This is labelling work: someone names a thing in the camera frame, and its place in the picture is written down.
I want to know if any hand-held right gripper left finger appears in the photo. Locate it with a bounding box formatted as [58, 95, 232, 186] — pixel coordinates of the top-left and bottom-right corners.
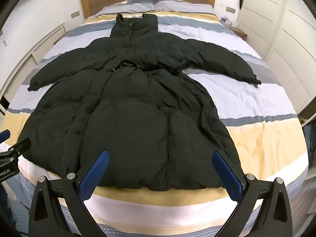
[28, 150, 110, 237]

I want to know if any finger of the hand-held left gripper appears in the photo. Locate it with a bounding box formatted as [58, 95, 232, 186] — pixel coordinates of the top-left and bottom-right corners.
[0, 130, 11, 144]
[0, 138, 32, 172]

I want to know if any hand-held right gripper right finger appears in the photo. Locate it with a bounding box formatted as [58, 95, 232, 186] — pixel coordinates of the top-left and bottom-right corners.
[212, 150, 296, 237]

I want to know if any black puffer coat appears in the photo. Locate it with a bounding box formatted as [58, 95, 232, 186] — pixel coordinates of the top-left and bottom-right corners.
[16, 13, 262, 192]

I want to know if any person's blue clothing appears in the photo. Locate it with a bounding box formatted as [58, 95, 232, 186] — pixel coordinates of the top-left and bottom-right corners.
[0, 181, 19, 230]

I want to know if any striped bedspread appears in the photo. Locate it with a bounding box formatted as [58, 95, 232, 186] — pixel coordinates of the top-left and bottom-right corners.
[0, 0, 310, 237]

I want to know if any blue cloth pile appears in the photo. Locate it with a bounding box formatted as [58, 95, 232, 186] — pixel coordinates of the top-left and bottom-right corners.
[300, 117, 316, 160]

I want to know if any wooden nightstand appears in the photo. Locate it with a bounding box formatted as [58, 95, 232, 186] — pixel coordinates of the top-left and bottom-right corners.
[232, 27, 248, 40]

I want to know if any white wardrobe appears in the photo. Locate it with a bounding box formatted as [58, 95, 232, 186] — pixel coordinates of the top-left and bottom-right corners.
[237, 0, 316, 115]

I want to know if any light blue pillow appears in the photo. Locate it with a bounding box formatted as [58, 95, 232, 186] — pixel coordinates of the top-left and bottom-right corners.
[155, 0, 214, 14]
[109, 0, 157, 12]

